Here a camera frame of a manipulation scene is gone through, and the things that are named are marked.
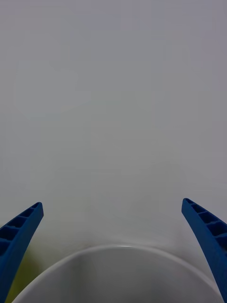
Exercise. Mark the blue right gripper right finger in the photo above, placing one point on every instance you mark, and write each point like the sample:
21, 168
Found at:
210, 232

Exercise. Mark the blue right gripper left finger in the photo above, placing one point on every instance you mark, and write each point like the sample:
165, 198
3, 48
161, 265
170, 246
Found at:
16, 241

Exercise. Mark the yellow-green plastic waste bin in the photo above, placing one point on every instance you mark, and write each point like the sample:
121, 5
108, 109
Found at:
26, 267

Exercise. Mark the grey plastic waste bin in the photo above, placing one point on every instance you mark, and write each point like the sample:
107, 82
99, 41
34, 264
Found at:
118, 272

